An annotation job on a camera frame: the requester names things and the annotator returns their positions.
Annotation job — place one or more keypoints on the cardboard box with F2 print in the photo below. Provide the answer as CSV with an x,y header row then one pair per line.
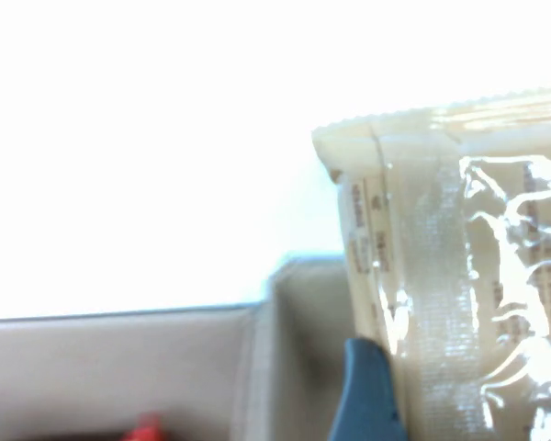
x,y
96,358

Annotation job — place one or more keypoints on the red and light-blue snack bag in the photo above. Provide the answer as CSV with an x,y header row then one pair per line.
x,y
142,429

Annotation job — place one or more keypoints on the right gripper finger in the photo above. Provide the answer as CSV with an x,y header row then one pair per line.
x,y
367,404

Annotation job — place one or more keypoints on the brown biscuit pack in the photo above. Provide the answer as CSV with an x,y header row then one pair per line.
x,y
441,229

